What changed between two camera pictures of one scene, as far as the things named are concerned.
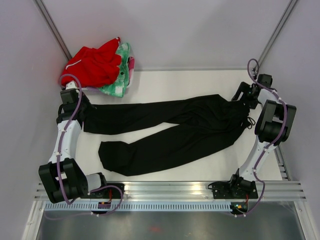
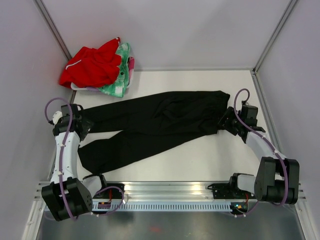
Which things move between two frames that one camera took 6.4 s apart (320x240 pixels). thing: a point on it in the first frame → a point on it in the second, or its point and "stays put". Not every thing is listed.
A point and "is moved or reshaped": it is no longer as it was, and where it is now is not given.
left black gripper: x=91 y=109 → x=87 y=126
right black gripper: x=244 y=87 → x=230 y=113
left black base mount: x=108 y=193 stays put
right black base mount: x=237 y=187 stays put
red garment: x=94 y=67 stays put
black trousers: x=201 y=125 is moved or reshaped
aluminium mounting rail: x=166 y=191 stays put
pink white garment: x=131 y=66 stays put
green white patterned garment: x=117 y=88 stays put
